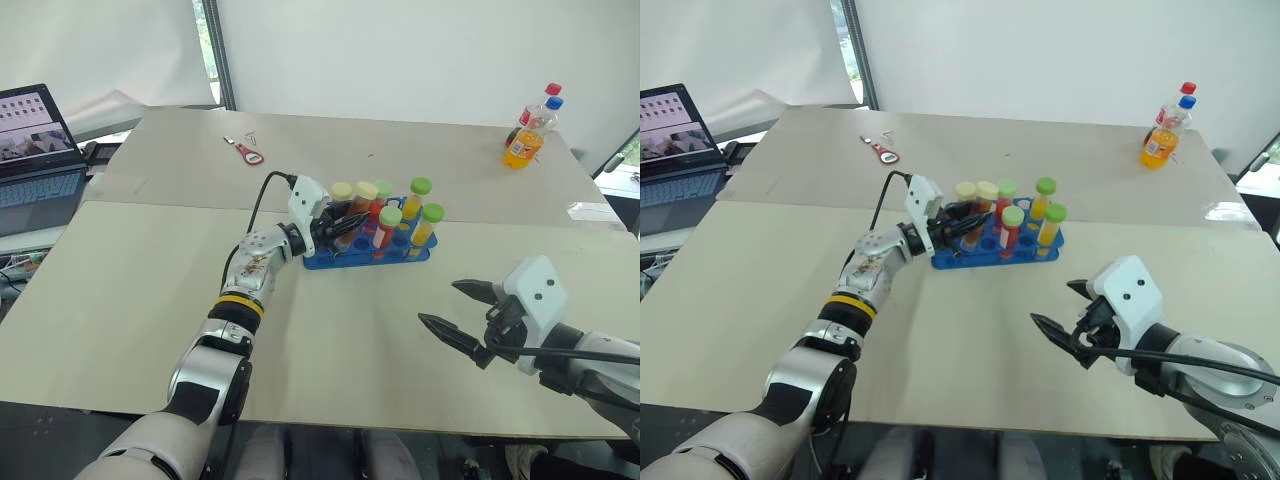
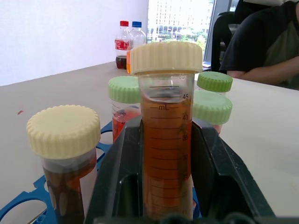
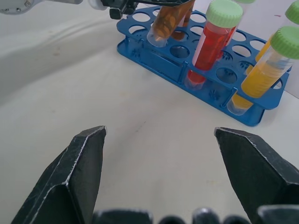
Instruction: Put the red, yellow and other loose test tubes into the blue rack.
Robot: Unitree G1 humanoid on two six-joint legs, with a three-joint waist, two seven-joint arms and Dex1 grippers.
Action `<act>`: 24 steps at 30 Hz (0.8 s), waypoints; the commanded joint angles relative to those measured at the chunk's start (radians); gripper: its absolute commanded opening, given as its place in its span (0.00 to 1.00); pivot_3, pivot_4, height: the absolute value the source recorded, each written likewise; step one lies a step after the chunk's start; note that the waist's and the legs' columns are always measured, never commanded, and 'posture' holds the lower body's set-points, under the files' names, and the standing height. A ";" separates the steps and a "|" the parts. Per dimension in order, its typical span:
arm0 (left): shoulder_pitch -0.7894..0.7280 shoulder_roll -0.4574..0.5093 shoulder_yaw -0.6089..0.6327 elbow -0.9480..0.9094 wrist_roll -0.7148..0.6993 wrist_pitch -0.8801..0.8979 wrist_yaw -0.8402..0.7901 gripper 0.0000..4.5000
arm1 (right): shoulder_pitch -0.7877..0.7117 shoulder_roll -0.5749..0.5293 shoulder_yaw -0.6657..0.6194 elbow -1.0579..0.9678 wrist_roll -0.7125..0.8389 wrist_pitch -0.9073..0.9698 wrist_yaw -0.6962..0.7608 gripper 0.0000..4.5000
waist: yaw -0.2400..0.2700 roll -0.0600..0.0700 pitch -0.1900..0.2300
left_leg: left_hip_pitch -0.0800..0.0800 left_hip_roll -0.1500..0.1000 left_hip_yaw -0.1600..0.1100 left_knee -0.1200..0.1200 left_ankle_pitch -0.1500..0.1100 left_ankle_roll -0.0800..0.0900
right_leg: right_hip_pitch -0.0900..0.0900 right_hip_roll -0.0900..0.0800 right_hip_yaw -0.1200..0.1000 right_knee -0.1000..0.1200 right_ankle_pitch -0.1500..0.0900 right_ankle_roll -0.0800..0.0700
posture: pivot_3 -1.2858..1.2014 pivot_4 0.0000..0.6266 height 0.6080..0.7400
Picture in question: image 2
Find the red-capped cola bottle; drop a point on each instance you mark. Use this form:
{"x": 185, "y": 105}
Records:
{"x": 121, "y": 46}

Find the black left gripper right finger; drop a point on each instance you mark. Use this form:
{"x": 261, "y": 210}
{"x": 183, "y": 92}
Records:
{"x": 224, "y": 172}

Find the blue test tube rack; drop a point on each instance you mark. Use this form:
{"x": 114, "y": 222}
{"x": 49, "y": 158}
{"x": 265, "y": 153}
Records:
{"x": 30, "y": 198}

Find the yellow-capped amber liquid test tube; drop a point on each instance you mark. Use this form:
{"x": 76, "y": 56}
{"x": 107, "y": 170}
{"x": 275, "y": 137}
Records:
{"x": 167, "y": 140}
{"x": 63, "y": 149}

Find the person in black shirt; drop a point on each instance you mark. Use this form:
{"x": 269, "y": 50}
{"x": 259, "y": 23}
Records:
{"x": 264, "y": 44}

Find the green-capped red liquid test tube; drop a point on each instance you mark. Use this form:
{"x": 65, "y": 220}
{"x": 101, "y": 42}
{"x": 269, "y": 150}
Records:
{"x": 122, "y": 105}
{"x": 215, "y": 81}
{"x": 211, "y": 107}

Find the black office chair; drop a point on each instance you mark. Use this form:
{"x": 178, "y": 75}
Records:
{"x": 222, "y": 35}

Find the blue-capped orange drink bottle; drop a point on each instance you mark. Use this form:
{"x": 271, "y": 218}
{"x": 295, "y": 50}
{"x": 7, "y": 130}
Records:
{"x": 136, "y": 37}

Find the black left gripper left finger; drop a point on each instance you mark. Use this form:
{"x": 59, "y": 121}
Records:
{"x": 116, "y": 177}

